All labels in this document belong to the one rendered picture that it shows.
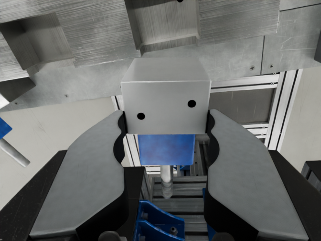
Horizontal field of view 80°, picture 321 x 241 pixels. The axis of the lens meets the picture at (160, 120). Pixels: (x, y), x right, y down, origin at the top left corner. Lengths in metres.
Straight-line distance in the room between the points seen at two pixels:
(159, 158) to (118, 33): 0.10
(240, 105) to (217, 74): 0.74
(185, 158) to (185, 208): 0.36
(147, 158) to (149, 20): 0.12
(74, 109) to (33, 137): 0.45
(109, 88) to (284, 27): 0.23
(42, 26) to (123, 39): 0.09
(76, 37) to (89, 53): 0.02
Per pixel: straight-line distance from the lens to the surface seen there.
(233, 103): 1.00
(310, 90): 1.38
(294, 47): 0.30
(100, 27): 0.18
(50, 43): 0.23
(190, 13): 0.19
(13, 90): 0.32
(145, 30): 0.19
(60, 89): 0.33
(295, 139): 1.55
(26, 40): 0.24
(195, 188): 0.54
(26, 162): 0.36
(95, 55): 0.18
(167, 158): 0.15
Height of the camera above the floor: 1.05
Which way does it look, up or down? 57 degrees down
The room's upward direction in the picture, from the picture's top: 173 degrees counter-clockwise
